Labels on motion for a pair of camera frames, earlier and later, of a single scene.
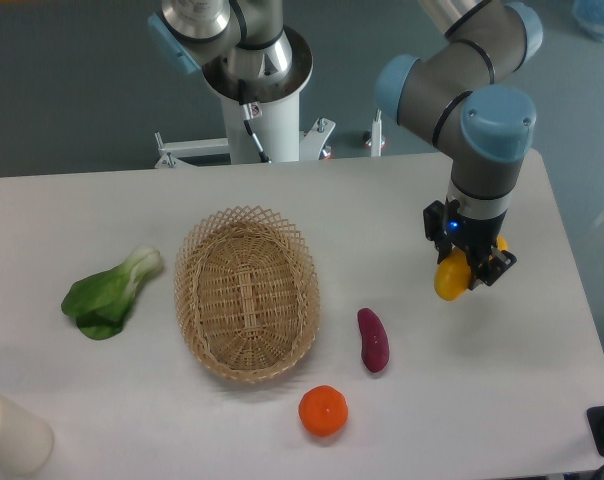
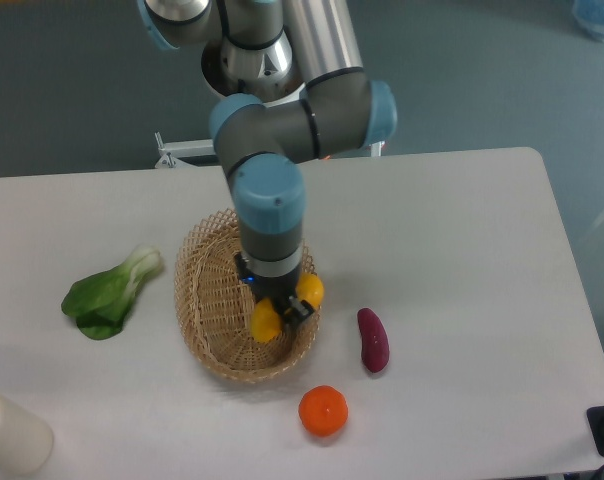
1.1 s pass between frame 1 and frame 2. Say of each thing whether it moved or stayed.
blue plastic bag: stayed
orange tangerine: stayed
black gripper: moved
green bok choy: stayed
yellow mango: moved
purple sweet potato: stayed
